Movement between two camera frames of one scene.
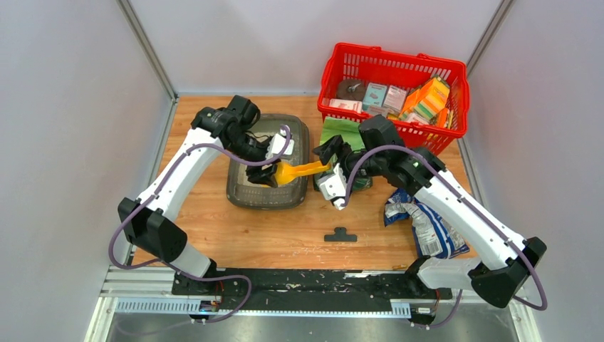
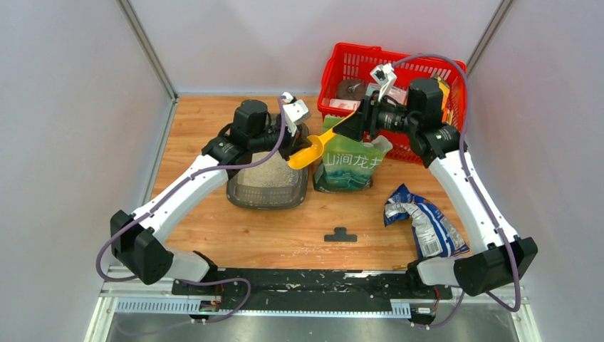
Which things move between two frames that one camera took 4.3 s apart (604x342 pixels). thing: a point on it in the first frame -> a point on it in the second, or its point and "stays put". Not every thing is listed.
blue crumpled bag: [434, 235] stays put
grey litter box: [241, 193] stays put
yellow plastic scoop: [286, 172] -> [315, 152]
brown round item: [351, 90] stays put
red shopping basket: [425, 96] stays put
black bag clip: [340, 235] stays put
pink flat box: [346, 104] stays put
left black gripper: [266, 177] -> [295, 143]
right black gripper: [335, 145] -> [364, 120]
